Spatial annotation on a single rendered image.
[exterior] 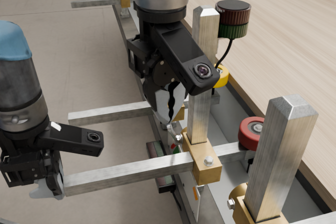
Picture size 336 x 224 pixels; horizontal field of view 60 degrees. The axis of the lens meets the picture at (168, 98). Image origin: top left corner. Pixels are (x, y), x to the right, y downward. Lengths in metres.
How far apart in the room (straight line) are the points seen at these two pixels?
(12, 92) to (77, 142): 0.14
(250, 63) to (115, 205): 1.04
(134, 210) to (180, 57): 1.27
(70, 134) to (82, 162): 1.31
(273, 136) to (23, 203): 1.56
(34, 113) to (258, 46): 0.75
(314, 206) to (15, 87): 0.60
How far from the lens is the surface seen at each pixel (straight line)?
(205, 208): 0.75
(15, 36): 0.43
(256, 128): 0.66
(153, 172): 0.62
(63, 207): 1.68
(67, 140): 0.52
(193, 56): 0.40
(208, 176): 0.62
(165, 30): 0.41
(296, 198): 0.75
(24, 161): 0.54
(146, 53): 0.43
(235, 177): 0.93
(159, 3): 0.39
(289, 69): 0.91
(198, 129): 0.62
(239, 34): 0.52
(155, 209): 1.58
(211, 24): 0.50
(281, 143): 0.32
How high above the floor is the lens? 1.33
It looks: 36 degrees down
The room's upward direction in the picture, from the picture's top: straight up
